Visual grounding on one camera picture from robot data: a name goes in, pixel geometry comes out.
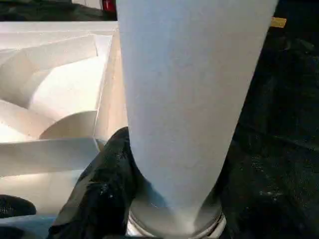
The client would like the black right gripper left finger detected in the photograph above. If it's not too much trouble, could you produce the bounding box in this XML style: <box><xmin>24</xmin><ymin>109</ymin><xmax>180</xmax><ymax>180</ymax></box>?
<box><xmin>47</xmin><ymin>127</ymin><xmax>145</xmax><ymax>239</ymax></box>

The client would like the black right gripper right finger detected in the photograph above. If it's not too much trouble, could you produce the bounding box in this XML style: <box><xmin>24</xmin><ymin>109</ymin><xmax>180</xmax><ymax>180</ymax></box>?
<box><xmin>215</xmin><ymin>139</ymin><xmax>319</xmax><ymax>239</ymax></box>

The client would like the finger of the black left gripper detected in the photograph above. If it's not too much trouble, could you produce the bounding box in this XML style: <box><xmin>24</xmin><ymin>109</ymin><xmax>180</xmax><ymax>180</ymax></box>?
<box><xmin>0</xmin><ymin>195</ymin><xmax>36</xmax><ymax>220</ymax></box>

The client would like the white plastic table top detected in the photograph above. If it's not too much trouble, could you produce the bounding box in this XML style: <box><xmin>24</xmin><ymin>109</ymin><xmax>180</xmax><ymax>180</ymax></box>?
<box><xmin>0</xmin><ymin>21</ymin><xmax>131</xmax><ymax>239</ymax></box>

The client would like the white plastic table leg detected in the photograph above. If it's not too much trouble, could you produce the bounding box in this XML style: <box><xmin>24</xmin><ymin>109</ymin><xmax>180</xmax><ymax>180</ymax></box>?
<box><xmin>116</xmin><ymin>0</ymin><xmax>280</xmax><ymax>239</ymax></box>

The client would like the black mat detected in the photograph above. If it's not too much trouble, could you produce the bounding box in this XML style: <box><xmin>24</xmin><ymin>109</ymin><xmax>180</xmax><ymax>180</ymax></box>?
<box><xmin>0</xmin><ymin>0</ymin><xmax>319</xmax><ymax>239</ymax></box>

